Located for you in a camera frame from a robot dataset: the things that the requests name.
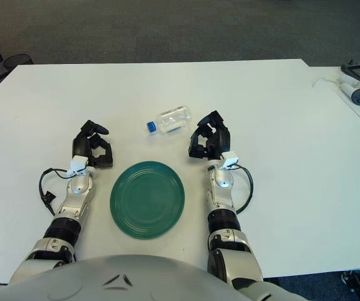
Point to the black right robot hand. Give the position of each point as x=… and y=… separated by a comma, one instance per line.
x=220, y=138

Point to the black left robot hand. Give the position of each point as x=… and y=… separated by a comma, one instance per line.
x=81, y=144

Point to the clear bottle with blue cap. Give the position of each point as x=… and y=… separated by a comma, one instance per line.
x=173, y=120

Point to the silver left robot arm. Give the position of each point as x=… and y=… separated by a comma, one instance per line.
x=78, y=185

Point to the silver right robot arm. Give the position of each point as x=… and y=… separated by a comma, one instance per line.
x=220, y=200

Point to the green ribbed plate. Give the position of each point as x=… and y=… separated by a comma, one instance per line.
x=147, y=200

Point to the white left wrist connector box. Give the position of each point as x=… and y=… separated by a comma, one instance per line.
x=79, y=163

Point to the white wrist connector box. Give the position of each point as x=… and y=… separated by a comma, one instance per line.
x=79, y=163
x=230, y=158

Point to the white right wrist connector box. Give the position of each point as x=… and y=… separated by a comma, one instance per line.
x=230, y=158

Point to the silver robot torso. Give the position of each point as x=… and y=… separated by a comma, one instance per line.
x=136, y=277

